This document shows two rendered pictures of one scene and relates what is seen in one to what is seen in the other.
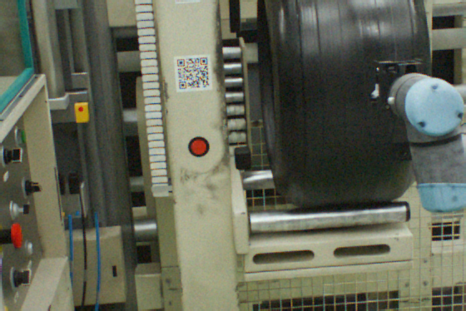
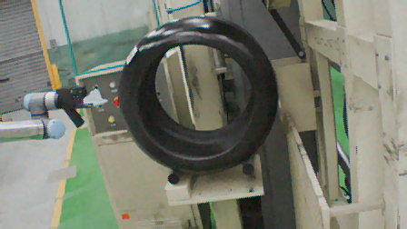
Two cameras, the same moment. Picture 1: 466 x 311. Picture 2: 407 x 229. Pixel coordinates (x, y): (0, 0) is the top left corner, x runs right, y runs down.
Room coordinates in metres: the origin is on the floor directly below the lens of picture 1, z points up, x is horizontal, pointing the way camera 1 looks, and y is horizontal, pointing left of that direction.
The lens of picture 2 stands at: (2.13, -1.60, 1.48)
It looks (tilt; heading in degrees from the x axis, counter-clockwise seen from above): 15 degrees down; 100
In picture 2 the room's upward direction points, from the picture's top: 11 degrees counter-clockwise
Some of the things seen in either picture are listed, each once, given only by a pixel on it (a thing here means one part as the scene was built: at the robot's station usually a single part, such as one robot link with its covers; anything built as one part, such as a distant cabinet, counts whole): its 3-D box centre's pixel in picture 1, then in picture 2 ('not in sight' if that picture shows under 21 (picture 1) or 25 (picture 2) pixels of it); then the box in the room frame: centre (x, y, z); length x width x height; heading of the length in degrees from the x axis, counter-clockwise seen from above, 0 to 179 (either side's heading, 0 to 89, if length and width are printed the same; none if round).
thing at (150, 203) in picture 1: (159, 204); not in sight; (2.69, 0.26, 0.61); 0.33 x 0.06 x 0.86; 2
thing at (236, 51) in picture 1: (210, 100); (293, 94); (2.25, 0.06, 1.05); 0.20 x 0.15 x 0.30; 92
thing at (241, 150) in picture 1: (243, 158); not in sight; (1.98, -0.02, 0.97); 0.05 x 0.04 x 0.05; 2
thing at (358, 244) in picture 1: (324, 245); (183, 174); (1.74, -0.18, 0.83); 0.36 x 0.09 x 0.06; 92
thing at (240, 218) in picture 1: (237, 201); not in sight; (1.87, 0.00, 0.90); 0.40 x 0.03 x 0.10; 2
